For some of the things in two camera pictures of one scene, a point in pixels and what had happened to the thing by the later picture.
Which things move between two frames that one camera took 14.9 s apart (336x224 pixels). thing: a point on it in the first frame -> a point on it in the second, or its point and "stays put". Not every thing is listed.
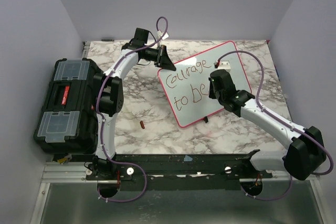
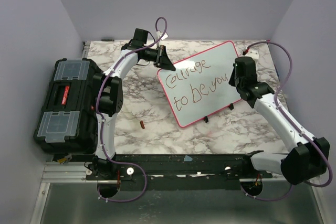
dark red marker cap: x=142 y=124 stays put
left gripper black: x=162 y=60 stays put
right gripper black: x=211 y=95 -> x=231 y=81
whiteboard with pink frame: x=187 y=87 stays put
